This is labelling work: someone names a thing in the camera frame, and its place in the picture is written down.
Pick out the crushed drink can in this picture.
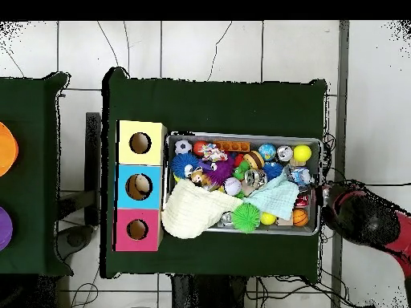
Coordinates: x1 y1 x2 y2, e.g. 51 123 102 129
243 168 268 188

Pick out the crushed clear plastic bottle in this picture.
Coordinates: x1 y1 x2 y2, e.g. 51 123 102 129
285 165 314 186

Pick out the dark green table cloth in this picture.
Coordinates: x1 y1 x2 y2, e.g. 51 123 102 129
0 71 74 278
100 66 328 279

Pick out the green puffer ball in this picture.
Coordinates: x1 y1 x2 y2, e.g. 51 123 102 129
231 202 262 233

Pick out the soccer ball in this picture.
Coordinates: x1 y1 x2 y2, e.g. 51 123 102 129
173 139 193 156

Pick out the mint green cloth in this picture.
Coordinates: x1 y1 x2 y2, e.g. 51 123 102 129
243 172 300 221

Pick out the silver wire mesh bin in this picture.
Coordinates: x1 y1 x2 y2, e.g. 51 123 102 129
162 130 323 237

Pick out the orange basketball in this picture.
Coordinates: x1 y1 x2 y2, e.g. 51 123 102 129
291 209 310 228

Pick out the purple spiky toy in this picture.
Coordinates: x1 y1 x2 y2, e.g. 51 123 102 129
201 156 236 187

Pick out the blue puffer ball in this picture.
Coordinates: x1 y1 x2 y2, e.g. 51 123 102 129
169 152 201 180

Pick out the orange round object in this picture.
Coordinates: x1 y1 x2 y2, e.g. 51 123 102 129
0 121 19 178

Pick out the cream waffle cloth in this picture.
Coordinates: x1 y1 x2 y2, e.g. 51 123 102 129
161 177 244 240

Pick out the toy hamburger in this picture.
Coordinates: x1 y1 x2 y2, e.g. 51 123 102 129
242 150 265 170

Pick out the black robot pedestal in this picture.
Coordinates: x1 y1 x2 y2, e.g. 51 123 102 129
170 274 249 308

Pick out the white baseball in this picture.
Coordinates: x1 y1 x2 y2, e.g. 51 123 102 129
223 176 242 196

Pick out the purple round object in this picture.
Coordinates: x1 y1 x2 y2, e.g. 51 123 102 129
0 206 14 252

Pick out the wooden box with three holes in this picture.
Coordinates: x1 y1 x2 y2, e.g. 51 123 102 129
113 120 168 253

